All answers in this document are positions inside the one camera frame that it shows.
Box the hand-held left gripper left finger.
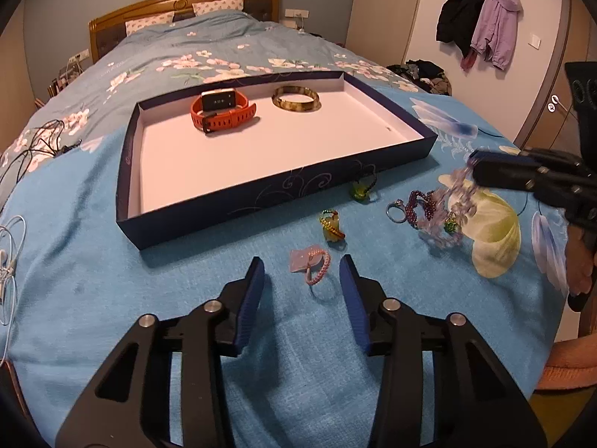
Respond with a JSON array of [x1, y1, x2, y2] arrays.
[[55, 256, 266, 448]]

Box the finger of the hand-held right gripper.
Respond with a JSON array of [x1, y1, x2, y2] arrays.
[[520, 147, 584, 178], [472, 152, 584, 211]]

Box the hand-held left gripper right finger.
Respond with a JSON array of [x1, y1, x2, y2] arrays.
[[339, 254, 547, 448]]

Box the pink bead bracelet with card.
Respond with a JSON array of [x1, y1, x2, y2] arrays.
[[289, 246, 332, 286]]

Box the yellow pendant with bead loop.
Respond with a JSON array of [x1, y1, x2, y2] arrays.
[[319, 210, 346, 246]]

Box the clear crystal bead bracelet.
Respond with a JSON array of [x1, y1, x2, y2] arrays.
[[417, 165, 483, 249]]

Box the garnet bead bracelet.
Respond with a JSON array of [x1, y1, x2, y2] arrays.
[[405, 190, 437, 229]]

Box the green pendant black bead bracelet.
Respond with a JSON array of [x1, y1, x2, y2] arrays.
[[350, 168, 379, 202]]

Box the navy cardboard box tray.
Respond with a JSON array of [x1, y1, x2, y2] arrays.
[[116, 71, 438, 251]]

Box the person's right hand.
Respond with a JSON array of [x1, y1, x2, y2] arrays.
[[566, 231, 592, 292]]

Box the bright blue printed blanket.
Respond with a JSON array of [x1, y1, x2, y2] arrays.
[[0, 81, 576, 448]]

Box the pile of dark clothes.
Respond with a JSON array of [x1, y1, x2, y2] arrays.
[[387, 60, 452, 96]]

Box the purple jacket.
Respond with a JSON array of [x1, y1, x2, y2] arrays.
[[471, 0, 522, 72]]

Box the black jacket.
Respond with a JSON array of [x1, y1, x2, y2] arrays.
[[436, 0, 488, 57]]

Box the orange smartwatch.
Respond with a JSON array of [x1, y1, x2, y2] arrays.
[[191, 88, 259, 134]]

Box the tortoiseshell bangle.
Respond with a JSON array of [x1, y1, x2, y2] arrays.
[[272, 85, 321, 113]]

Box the beige wardrobe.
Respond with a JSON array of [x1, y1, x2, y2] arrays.
[[346, 0, 427, 68]]

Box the white earphones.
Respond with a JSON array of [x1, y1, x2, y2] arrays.
[[0, 215, 29, 365]]

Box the floral blue-grey duvet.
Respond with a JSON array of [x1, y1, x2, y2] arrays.
[[0, 9, 423, 211]]

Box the stack of books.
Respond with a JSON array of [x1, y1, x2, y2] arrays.
[[47, 63, 82, 99]]

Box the patterned white pillow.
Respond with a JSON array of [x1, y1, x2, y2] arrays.
[[126, 13, 175, 35], [192, 0, 246, 16]]

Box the wooden bed headboard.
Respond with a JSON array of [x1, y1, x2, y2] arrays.
[[88, 0, 282, 63]]

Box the black cable bundle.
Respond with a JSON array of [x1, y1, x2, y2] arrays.
[[0, 119, 85, 197]]

